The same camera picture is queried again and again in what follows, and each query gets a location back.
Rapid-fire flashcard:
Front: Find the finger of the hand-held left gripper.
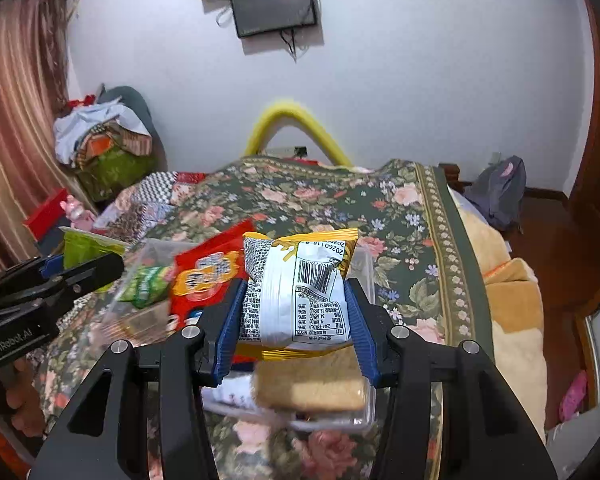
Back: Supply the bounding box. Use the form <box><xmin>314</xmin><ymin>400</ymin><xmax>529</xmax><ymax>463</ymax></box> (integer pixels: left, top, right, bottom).
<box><xmin>40</xmin><ymin>252</ymin><xmax>127</xmax><ymax>306</ymax></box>
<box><xmin>30</xmin><ymin>255</ymin><xmax>66</xmax><ymax>281</ymax></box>

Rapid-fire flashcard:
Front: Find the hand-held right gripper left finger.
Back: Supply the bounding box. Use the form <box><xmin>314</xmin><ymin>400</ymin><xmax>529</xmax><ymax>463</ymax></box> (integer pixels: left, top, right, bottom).
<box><xmin>27</xmin><ymin>277</ymin><xmax>249</xmax><ymax>480</ymax></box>

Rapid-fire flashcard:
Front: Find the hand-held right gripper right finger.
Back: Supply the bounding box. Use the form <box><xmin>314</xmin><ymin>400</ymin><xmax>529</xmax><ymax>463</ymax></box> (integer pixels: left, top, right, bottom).
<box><xmin>344</xmin><ymin>277</ymin><xmax>562</xmax><ymax>480</ymax></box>

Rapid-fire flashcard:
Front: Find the green jelly cup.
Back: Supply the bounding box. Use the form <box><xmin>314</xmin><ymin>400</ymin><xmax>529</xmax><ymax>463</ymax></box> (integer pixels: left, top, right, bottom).
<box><xmin>61</xmin><ymin>226</ymin><xmax>129</xmax><ymax>272</ymax></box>

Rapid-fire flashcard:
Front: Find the clear plastic storage box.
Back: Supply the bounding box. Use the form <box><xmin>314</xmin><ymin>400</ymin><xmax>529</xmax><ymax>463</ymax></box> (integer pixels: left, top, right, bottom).
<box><xmin>102</xmin><ymin>237</ymin><xmax>379</xmax><ymax>434</ymax></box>

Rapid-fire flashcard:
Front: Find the green peas packet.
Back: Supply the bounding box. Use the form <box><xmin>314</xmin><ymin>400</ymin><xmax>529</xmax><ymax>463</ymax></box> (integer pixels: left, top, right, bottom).
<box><xmin>115</xmin><ymin>264</ymin><xmax>174</xmax><ymax>309</ymax></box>

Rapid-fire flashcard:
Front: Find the red cartoon snack packet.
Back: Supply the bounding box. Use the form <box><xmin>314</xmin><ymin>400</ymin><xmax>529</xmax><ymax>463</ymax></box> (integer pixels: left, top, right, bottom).
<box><xmin>166</xmin><ymin>218</ymin><xmax>256</xmax><ymax>337</ymax></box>

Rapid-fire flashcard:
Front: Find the yellow white snack packet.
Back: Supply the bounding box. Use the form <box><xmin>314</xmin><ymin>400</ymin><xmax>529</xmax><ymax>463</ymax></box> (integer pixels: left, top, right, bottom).
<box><xmin>241</xmin><ymin>227</ymin><xmax>360</xmax><ymax>362</ymax></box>

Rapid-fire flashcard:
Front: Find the brown bread packet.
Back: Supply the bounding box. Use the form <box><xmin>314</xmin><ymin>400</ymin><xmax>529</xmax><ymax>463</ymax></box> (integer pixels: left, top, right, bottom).
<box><xmin>114</xmin><ymin>304</ymin><xmax>172</xmax><ymax>347</ymax></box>

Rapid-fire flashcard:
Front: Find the blue white snack packet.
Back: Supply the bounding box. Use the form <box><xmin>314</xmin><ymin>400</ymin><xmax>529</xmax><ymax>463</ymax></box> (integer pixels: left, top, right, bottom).
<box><xmin>204</xmin><ymin>374</ymin><xmax>262</xmax><ymax>412</ymax></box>

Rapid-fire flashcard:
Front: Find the tan cake packet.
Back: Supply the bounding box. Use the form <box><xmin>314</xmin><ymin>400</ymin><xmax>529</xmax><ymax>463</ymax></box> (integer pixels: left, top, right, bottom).
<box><xmin>251</xmin><ymin>345</ymin><xmax>369</xmax><ymax>414</ymax></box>

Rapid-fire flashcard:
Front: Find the red gift box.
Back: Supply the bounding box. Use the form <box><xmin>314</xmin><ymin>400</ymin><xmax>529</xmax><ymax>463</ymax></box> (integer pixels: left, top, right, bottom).
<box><xmin>22</xmin><ymin>188</ymin><xmax>69</xmax><ymax>239</ymax></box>

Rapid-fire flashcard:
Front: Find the pink rabbit toy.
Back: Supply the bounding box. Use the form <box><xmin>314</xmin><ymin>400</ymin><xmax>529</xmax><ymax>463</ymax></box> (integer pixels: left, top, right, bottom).
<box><xmin>60</xmin><ymin>195</ymin><xmax>97</xmax><ymax>229</ymax></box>

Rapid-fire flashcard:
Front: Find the patchwork quilt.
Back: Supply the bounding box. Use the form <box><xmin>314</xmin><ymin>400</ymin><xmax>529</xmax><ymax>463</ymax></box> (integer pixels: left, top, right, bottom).
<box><xmin>94</xmin><ymin>170</ymin><xmax>207</xmax><ymax>242</ymax></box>

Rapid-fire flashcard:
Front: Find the dark floral blanket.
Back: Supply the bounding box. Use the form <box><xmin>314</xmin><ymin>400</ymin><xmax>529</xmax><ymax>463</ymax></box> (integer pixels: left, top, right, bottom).
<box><xmin>30</xmin><ymin>156</ymin><xmax>487</xmax><ymax>480</ymax></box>

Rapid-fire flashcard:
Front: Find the pile of clothes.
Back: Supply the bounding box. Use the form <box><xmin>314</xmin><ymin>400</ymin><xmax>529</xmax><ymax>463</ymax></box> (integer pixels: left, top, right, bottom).
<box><xmin>53</xmin><ymin>84</ymin><xmax>162</xmax><ymax>202</ymax></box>

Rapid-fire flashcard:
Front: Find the striped brown curtain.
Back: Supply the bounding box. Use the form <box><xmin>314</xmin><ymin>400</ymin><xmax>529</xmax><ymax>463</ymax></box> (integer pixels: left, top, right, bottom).
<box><xmin>0</xmin><ymin>0</ymin><xmax>77</xmax><ymax>273</ymax></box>

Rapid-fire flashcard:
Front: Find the beige orange blanket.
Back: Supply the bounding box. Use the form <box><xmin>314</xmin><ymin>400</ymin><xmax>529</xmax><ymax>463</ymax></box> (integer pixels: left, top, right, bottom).
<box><xmin>449</xmin><ymin>189</ymin><xmax>547</xmax><ymax>433</ymax></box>

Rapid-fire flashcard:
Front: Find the grey backpack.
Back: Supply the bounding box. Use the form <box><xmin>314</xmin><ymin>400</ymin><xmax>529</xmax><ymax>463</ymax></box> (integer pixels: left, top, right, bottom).
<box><xmin>464</xmin><ymin>155</ymin><xmax>527</xmax><ymax>232</ymax></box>

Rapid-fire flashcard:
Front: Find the yellow foam tube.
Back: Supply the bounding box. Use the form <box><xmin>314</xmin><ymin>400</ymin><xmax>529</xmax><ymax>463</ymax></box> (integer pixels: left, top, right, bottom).
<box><xmin>243</xmin><ymin>100</ymin><xmax>354</xmax><ymax>167</ymax></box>

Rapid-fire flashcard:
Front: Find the pink slipper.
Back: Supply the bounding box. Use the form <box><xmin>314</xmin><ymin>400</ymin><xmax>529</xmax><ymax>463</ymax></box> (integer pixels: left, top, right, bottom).
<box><xmin>558</xmin><ymin>370</ymin><xmax>589</xmax><ymax>424</ymax></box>

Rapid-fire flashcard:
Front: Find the brown wooden door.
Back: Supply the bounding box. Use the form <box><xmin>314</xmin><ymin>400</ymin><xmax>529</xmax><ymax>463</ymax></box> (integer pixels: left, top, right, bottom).
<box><xmin>565</xmin><ymin>0</ymin><xmax>600</xmax><ymax>266</ymax></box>

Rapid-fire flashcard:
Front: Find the black monitor cable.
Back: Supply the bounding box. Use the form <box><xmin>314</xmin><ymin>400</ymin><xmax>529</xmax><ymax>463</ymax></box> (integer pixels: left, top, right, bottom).
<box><xmin>280</xmin><ymin>27</ymin><xmax>307</xmax><ymax>63</ymax></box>

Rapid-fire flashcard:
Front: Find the small wall monitor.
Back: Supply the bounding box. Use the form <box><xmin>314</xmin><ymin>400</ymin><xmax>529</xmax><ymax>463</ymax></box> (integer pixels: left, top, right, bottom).
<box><xmin>228</xmin><ymin>0</ymin><xmax>320</xmax><ymax>39</ymax></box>

